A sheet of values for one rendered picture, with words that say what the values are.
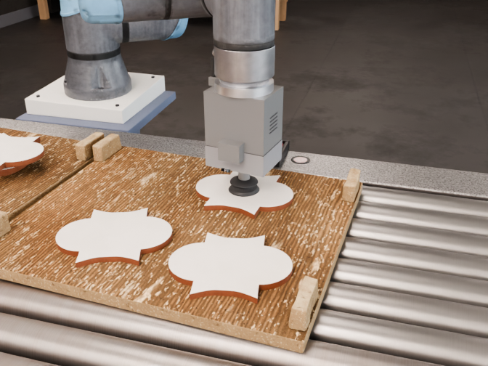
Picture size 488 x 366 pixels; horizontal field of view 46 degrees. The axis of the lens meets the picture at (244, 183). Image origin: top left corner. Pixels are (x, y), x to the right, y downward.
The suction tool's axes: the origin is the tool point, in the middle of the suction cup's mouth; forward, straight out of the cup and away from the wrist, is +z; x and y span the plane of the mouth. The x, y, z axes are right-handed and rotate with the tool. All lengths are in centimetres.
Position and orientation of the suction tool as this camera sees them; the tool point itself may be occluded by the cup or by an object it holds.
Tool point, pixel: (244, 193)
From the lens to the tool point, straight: 79.2
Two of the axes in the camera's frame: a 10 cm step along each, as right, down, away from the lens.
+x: 4.3, -4.1, 8.0
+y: 9.0, 2.0, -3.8
